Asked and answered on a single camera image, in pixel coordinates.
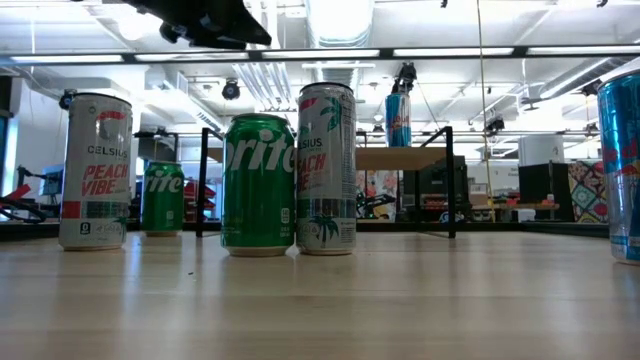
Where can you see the wooden shelf with black legs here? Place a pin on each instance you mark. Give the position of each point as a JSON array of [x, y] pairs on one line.
[[400, 159]]

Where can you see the red bar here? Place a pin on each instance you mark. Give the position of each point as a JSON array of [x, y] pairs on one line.
[[17, 194]]

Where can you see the computer monitor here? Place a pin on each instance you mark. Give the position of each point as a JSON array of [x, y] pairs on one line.
[[52, 181]]

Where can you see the colourful patterned panel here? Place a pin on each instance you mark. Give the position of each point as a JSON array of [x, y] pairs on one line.
[[587, 192]]

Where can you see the silver ceiling duct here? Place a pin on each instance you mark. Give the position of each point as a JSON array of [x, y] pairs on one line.
[[340, 20]]

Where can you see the green Sprite can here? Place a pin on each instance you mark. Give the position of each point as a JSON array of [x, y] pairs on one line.
[[258, 190], [162, 200]]

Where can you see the white Celsius Peach Vibe can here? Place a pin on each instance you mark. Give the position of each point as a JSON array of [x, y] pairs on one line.
[[95, 175], [326, 170]]

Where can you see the floral poster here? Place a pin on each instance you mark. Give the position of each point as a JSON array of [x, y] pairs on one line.
[[377, 187]]

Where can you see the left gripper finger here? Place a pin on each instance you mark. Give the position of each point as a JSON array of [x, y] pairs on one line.
[[230, 25]]

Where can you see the wooden background table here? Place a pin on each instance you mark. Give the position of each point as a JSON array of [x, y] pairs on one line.
[[520, 206]]

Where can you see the white cylinder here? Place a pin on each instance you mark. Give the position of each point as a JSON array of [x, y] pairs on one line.
[[540, 150]]

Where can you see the blue silver Red Bull can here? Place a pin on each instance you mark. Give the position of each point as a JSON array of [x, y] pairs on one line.
[[622, 170], [398, 122]]

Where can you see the black cabinet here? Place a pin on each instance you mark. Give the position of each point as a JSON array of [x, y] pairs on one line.
[[435, 185]]

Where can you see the black ceiling spotlight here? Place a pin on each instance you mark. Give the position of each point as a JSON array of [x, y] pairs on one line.
[[406, 76], [495, 124], [67, 99], [231, 90]]

